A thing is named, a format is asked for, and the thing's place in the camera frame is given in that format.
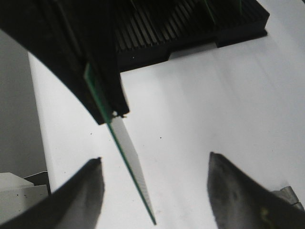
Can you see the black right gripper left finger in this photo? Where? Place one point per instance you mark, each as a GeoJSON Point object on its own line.
{"type": "Point", "coordinates": [77, 204]}

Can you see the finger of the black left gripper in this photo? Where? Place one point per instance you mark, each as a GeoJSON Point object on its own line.
{"type": "Point", "coordinates": [65, 35]}
{"type": "Point", "coordinates": [109, 71]}

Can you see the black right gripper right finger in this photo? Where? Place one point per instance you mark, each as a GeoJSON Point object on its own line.
{"type": "Point", "coordinates": [238, 202]}

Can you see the black slotted board rack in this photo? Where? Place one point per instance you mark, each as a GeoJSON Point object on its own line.
{"type": "Point", "coordinates": [149, 31]}

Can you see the grey metal clamp block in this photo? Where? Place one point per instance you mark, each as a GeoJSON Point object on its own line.
{"type": "Point", "coordinates": [288, 195]}

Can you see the white box beside table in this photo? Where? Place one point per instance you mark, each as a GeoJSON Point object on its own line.
{"type": "Point", "coordinates": [18, 194]}

